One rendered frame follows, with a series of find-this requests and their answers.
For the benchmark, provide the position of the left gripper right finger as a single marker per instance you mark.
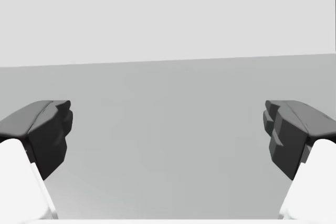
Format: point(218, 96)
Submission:
point(294, 134)

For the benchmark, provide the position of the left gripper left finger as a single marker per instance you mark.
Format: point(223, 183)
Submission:
point(39, 134)

